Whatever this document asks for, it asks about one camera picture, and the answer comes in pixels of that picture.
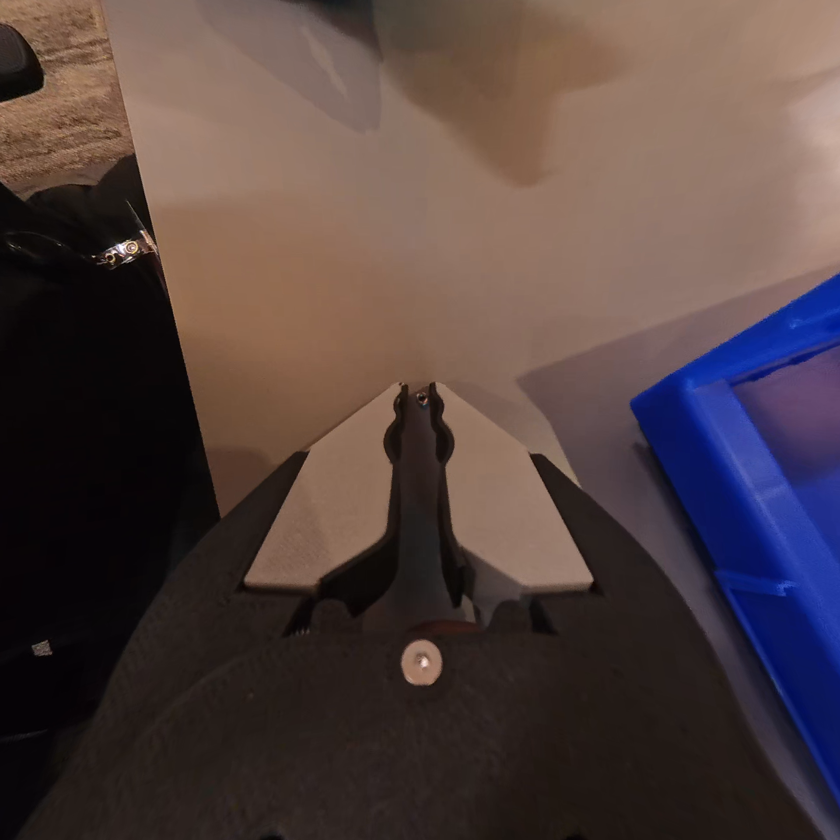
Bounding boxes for clear glasses with metal hinge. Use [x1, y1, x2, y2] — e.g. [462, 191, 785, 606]
[0, 197, 161, 270]

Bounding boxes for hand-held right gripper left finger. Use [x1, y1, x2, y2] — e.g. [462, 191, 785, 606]
[243, 382, 409, 619]

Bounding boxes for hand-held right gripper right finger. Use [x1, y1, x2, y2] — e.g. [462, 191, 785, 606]
[428, 382, 596, 621]

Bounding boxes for black office chair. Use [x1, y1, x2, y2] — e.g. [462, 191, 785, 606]
[0, 23, 46, 102]

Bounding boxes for grey desk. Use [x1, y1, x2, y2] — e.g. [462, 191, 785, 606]
[98, 0, 840, 703]

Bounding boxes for blue plastic bin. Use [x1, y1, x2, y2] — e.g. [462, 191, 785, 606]
[630, 272, 840, 805]

